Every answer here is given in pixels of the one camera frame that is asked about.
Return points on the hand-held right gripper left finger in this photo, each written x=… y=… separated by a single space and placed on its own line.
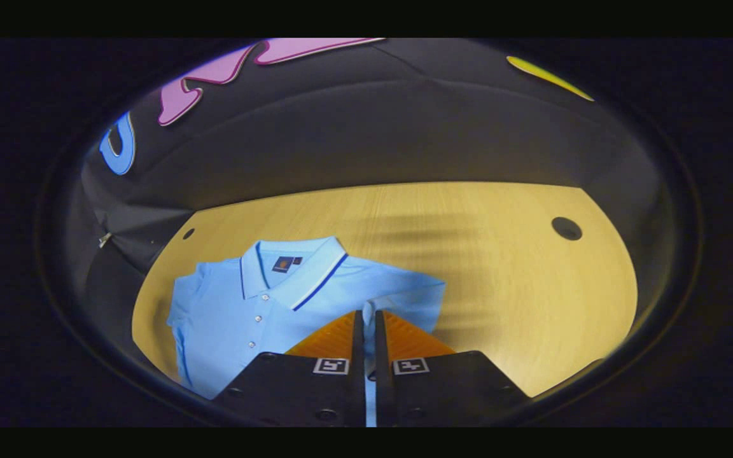
x=359 y=381

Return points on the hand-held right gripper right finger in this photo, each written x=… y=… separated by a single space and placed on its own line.
x=380 y=381

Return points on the light blue T-shirt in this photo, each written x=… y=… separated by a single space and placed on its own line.
x=233 y=305

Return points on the black backdrop cloth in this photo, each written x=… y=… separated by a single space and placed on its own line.
x=373 y=127

